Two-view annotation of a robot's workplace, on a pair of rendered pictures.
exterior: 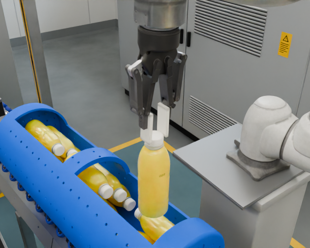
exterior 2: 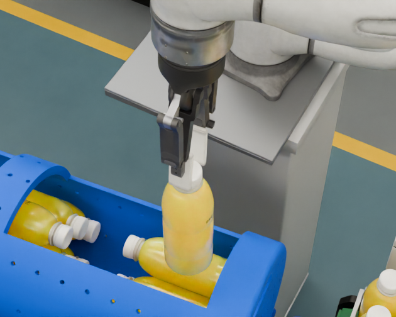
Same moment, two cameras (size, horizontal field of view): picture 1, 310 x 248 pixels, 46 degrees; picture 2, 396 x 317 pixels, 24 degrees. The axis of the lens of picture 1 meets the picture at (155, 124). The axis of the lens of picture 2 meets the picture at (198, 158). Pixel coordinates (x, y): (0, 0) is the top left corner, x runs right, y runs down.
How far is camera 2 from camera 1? 61 cm
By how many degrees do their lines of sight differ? 28
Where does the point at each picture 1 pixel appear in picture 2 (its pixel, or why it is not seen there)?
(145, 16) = (187, 55)
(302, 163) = (350, 58)
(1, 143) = not seen: outside the picture
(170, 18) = (223, 48)
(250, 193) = (274, 129)
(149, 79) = (187, 116)
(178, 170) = (39, 50)
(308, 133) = not seen: hidden behind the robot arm
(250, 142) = (252, 39)
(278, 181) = (309, 87)
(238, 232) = (256, 187)
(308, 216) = not seen: hidden behind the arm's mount
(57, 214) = not seen: outside the picture
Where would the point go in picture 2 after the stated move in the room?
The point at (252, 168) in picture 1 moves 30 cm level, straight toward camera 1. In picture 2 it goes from (261, 78) to (286, 200)
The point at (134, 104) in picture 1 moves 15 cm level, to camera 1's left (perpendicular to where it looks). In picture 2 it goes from (171, 157) to (49, 203)
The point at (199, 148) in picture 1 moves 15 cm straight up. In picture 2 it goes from (150, 64) to (147, 11)
